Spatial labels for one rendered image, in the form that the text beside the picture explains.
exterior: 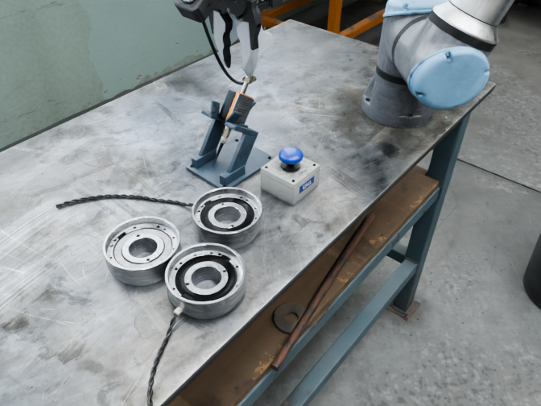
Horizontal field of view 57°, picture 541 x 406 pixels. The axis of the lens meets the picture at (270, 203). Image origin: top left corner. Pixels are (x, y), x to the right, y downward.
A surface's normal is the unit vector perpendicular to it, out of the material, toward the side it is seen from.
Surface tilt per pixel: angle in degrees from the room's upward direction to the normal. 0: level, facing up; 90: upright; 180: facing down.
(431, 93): 96
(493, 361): 0
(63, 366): 0
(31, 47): 90
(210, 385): 0
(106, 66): 90
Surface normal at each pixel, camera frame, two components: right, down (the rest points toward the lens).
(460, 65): 0.06, 0.74
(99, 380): 0.00, -0.76
